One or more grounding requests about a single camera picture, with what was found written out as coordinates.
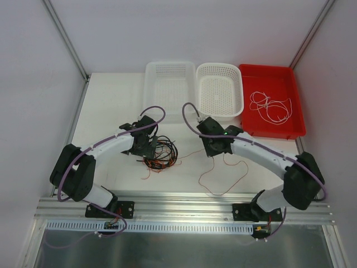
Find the round white perforated basket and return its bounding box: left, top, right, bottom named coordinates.
left=196, top=63, right=244, bottom=121

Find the black cable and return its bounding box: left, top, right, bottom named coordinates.
left=136, top=135, right=179, bottom=170

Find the white slotted cable duct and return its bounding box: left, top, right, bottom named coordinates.
left=46, top=220, right=253, bottom=235

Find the aluminium rail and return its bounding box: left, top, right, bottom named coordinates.
left=35, top=191, right=336, bottom=225

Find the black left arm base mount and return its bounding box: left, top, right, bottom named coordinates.
left=85, top=200, right=135, bottom=219

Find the white wire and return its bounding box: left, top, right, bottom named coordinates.
left=256, top=97, right=293, bottom=126
left=249, top=90, right=273, bottom=112

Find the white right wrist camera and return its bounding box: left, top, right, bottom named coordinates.
left=196, top=116, right=206, bottom=123

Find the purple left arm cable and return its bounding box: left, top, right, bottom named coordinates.
left=44, top=107, right=167, bottom=248

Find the rectangular white perforated basket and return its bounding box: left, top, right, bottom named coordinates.
left=142, top=61, right=196, bottom=124

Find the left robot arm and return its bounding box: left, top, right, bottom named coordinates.
left=50, top=116, right=157, bottom=217

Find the red plastic tray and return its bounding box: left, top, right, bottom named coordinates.
left=239, top=64, right=306, bottom=140

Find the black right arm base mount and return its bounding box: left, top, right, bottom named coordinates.
left=231, top=203, right=283, bottom=222

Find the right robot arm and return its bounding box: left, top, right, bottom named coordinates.
left=197, top=117, right=325, bottom=222

